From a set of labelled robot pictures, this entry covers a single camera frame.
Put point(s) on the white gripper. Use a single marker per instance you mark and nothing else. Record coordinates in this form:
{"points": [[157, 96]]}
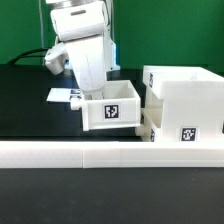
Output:
{"points": [[87, 60]]}

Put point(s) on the white drawer tray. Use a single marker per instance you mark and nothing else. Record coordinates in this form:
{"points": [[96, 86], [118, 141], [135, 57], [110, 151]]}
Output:
{"points": [[149, 129], [120, 107]]}

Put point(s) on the white front drawer tray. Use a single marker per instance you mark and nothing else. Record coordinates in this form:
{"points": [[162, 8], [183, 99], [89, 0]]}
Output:
{"points": [[149, 129]]}

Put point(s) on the white drawer cabinet box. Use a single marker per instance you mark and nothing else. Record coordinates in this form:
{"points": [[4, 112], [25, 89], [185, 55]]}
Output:
{"points": [[191, 100]]}

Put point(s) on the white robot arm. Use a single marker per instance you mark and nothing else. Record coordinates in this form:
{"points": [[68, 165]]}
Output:
{"points": [[83, 34]]}

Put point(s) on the printed marker sheet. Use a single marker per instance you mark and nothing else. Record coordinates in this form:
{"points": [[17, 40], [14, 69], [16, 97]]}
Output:
{"points": [[63, 94]]}

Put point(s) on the white L-shaped fence rail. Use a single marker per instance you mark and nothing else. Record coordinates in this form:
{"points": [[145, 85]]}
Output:
{"points": [[112, 154]]}

